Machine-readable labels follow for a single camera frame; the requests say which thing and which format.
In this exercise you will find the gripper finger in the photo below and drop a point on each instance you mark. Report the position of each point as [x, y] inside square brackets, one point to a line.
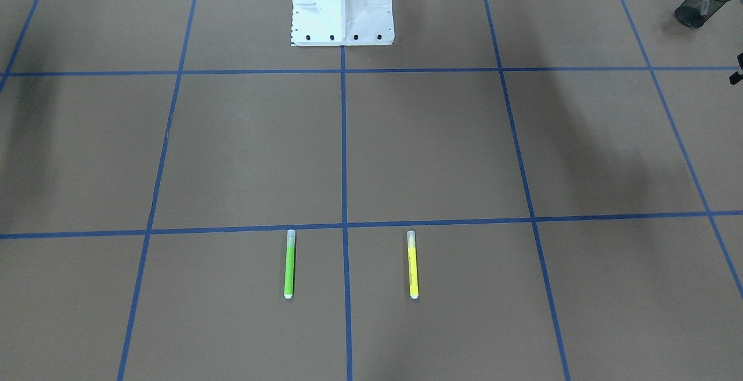
[737, 76]

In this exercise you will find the green highlighter pen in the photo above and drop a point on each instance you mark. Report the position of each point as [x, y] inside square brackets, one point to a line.
[289, 267]

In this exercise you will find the yellow highlighter pen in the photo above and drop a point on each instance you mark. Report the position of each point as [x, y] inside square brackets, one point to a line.
[413, 268]

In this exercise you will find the black mesh pen cup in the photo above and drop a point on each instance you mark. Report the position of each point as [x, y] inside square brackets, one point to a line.
[695, 13]

